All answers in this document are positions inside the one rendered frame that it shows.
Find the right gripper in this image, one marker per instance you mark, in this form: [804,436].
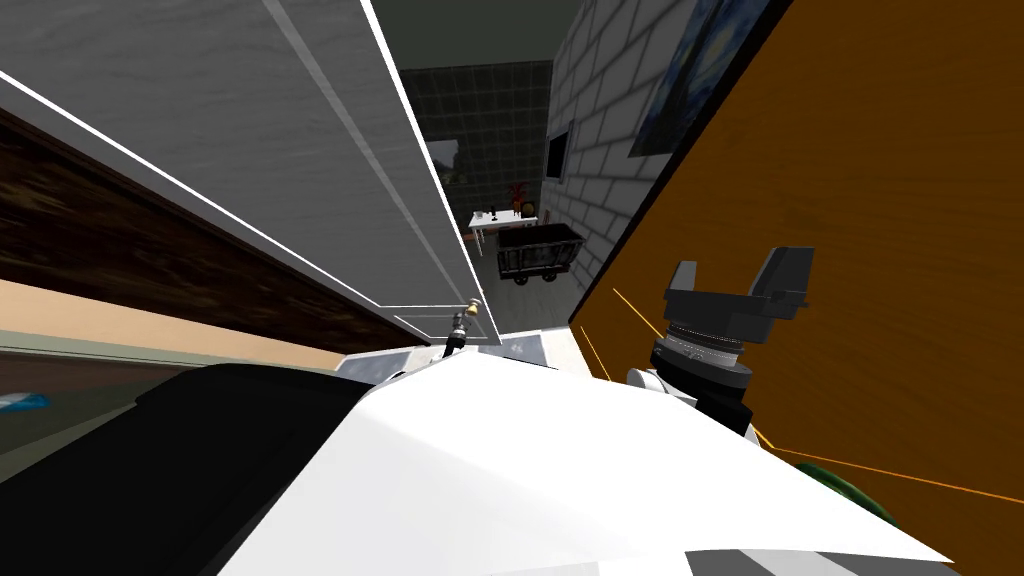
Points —
[720,312]

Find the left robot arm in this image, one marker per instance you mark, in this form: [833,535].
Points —
[160,464]

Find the orange wooden door leaf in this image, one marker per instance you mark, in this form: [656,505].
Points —
[864,224]

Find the black wheeled cart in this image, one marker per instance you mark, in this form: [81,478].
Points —
[538,250]

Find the green rounded object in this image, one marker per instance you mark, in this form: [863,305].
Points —
[844,490]

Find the white side table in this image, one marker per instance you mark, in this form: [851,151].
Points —
[500,218]

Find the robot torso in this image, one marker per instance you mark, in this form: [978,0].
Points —
[512,480]

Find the white panelled door leaf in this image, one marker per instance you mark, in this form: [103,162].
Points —
[264,128]

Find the blue swirl wall painting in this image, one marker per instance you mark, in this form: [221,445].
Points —
[692,80]

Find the dark framed wall picture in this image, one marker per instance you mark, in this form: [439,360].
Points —
[558,152]

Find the pale wall picture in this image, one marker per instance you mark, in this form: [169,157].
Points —
[445,162]

